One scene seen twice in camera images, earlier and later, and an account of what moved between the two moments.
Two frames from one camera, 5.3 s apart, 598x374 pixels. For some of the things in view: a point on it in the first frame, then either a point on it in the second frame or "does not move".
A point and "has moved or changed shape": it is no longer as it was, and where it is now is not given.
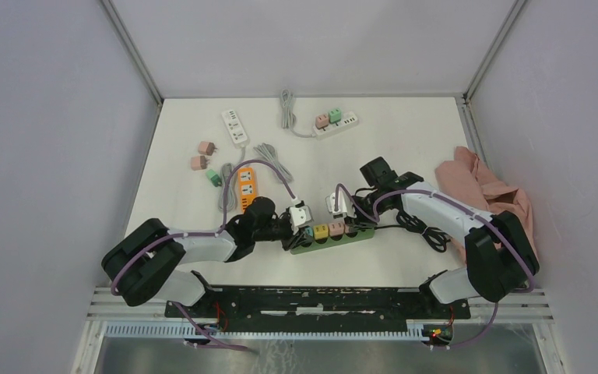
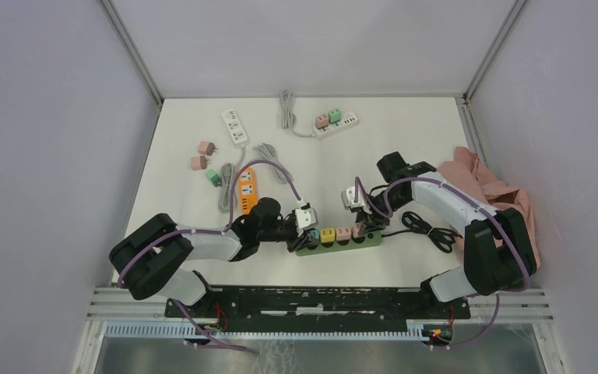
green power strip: (311, 245) has moved or changed shape
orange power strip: (247, 186) does not move
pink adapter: (206, 148) does not move
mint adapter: (213, 178) does not move
